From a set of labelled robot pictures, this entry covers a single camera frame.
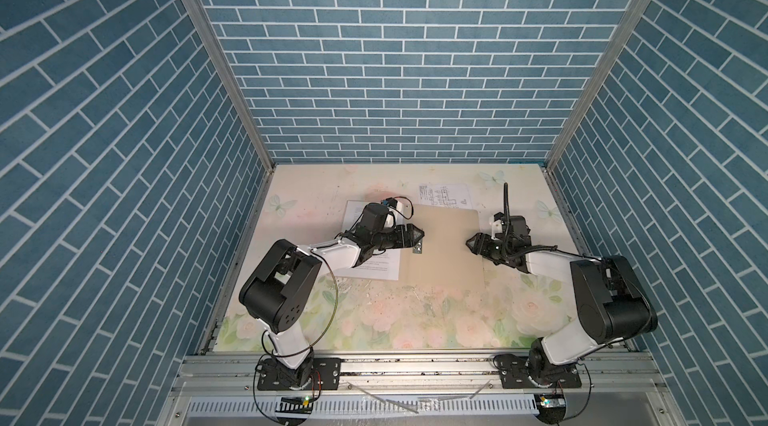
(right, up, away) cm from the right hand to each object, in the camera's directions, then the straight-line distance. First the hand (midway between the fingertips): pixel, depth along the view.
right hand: (471, 241), depth 96 cm
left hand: (-18, +3, -6) cm, 20 cm away
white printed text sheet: (-30, -7, -3) cm, 31 cm away
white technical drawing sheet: (-6, +15, +16) cm, 23 cm away
